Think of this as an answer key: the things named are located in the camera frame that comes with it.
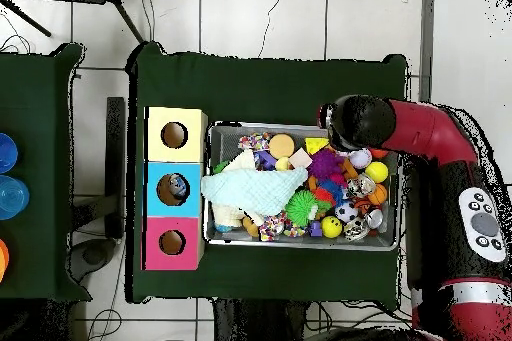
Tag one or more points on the red ball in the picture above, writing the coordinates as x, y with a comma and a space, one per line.
378, 153

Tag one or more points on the dark green table cloth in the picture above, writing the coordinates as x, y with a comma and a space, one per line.
240, 89

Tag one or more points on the green spiky ball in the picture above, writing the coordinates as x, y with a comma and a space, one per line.
218, 167
302, 208

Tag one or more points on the purple spiky ball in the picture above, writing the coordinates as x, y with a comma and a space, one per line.
326, 165

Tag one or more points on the crushed silver can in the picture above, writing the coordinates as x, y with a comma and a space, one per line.
362, 186

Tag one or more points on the yellow ball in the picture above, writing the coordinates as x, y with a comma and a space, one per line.
377, 171

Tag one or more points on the clear mesh bin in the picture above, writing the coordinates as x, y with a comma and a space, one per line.
228, 139

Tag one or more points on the wooden three-hole sorting box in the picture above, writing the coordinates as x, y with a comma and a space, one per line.
160, 189

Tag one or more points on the wooden cube block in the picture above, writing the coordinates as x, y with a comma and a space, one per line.
300, 158

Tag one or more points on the dark green side-table cloth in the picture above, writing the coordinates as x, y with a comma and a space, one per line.
40, 117

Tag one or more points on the mint green cloth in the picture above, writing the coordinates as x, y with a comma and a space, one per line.
256, 190

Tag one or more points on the dark blue plastic cup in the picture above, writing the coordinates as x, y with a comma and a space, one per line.
6, 154

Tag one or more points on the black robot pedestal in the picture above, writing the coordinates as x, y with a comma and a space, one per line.
264, 325

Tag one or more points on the orange round disc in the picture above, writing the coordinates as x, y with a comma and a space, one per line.
282, 146

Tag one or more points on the cream knitted cloth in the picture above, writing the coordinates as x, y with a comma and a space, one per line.
242, 162

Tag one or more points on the clear plastic wrapper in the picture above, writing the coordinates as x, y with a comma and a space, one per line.
179, 189

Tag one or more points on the orange plastic cup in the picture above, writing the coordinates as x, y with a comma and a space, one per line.
3, 259

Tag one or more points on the light blue plastic cup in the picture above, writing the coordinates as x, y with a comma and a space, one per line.
12, 197

